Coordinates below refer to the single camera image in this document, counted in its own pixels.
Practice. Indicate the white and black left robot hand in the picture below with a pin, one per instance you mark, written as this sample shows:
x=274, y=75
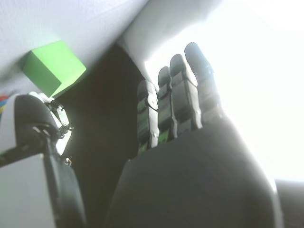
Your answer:
x=190, y=180

